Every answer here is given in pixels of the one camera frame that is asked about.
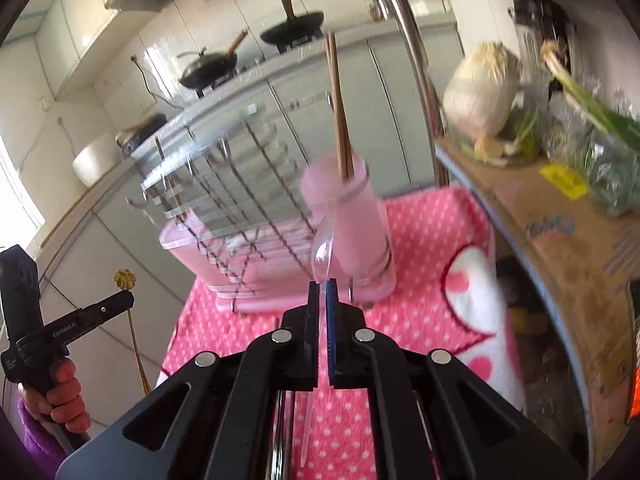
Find black wok with lid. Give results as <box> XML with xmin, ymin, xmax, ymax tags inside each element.
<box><xmin>177</xmin><ymin>29</ymin><xmax>250</xmax><ymax>90</ymax></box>

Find white wall cabinet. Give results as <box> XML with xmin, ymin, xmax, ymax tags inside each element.
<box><xmin>35</xmin><ymin>0</ymin><xmax>212</xmax><ymax>97</ymax></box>

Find black power cord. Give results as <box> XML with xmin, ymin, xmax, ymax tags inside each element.
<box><xmin>130</xmin><ymin>55</ymin><xmax>174</xmax><ymax>111</ymax></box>

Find cardboard sheet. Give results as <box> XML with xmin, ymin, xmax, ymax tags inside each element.
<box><xmin>434</xmin><ymin>137</ymin><xmax>640</xmax><ymax>472</ymax></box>

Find person's left hand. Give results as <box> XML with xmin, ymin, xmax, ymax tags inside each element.
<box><xmin>22</xmin><ymin>359</ymin><xmax>89</xmax><ymax>434</ymax></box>

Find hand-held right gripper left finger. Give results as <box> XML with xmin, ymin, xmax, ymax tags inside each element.
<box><xmin>55</xmin><ymin>282</ymin><xmax>321</xmax><ymax>480</ymax></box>

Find black blender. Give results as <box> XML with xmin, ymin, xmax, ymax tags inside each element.
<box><xmin>512</xmin><ymin>0</ymin><xmax>576</xmax><ymax>91</ymax></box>

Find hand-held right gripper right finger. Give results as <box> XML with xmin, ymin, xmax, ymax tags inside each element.
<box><xmin>325</xmin><ymin>282</ymin><xmax>586</xmax><ymax>480</ymax></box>

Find black induction cooker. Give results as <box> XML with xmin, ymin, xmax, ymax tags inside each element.
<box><xmin>115</xmin><ymin>112</ymin><xmax>169</xmax><ymax>154</ymax></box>

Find metal wire utensil rack pink holders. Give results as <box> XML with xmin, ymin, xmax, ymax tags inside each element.
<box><xmin>125</xmin><ymin>102</ymin><xmax>399</xmax><ymax>314</ymax></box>

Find plastic bag of greens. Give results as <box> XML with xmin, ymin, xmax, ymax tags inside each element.
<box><xmin>542</xmin><ymin>79</ymin><xmax>640</xmax><ymax>217</ymax></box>

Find gold stick flower top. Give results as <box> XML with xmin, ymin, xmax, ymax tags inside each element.
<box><xmin>113</xmin><ymin>269</ymin><xmax>153</xmax><ymax>395</ymax></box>

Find metal grater orange handle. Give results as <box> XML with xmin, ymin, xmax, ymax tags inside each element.
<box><xmin>624</xmin><ymin>279</ymin><xmax>640</xmax><ymax>424</ymax></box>

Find metal storage shelf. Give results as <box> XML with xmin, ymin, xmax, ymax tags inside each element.
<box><xmin>372</xmin><ymin>0</ymin><xmax>452</xmax><ymax>189</ymax></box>

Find grey kitchen cabinet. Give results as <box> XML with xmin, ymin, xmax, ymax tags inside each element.
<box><xmin>30</xmin><ymin>10</ymin><xmax>467</xmax><ymax>322</ymax></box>

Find gas stove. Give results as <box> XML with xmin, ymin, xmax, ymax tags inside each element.
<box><xmin>192</xmin><ymin>35</ymin><xmax>326</xmax><ymax>99</ymax></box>

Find pink polka dot towel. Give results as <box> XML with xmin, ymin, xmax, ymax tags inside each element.
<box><xmin>155</xmin><ymin>187</ymin><xmax>527</xmax><ymax>480</ymax></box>

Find black frying pan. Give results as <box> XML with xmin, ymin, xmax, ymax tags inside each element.
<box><xmin>259</xmin><ymin>0</ymin><xmax>326</xmax><ymax>51</ymax></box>

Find white rice cooker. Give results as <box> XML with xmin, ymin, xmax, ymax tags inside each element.
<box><xmin>72</xmin><ymin>132</ymin><xmax>129</xmax><ymax>189</ymax></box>

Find ginger piece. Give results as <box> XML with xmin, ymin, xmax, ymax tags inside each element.
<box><xmin>472</xmin><ymin>137</ymin><xmax>506</xmax><ymax>161</ymax></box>

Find clear plastic spoon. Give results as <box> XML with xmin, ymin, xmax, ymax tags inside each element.
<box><xmin>299</xmin><ymin>220</ymin><xmax>340</xmax><ymax>467</ymax></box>

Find steel kettle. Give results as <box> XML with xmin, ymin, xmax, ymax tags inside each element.
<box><xmin>357</xmin><ymin>0</ymin><xmax>396</xmax><ymax>24</ymax></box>

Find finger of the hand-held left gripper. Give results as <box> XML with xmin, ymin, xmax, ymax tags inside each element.
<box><xmin>75</xmin><ymin>291</ymin><xmax>136</xmax><ymax>337</ymax></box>

